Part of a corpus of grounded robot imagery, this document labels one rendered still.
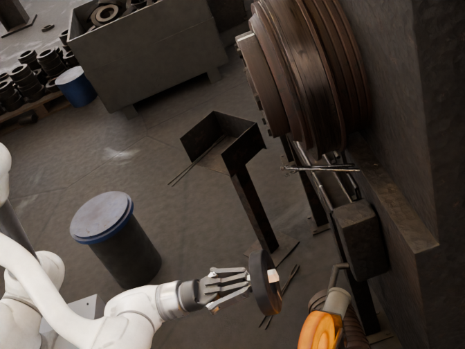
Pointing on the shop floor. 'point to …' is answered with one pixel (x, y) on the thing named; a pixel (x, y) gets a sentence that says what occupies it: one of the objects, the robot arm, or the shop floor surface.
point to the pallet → (35, 83)
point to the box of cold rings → (143, 47)
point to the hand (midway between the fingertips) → (263, 278)
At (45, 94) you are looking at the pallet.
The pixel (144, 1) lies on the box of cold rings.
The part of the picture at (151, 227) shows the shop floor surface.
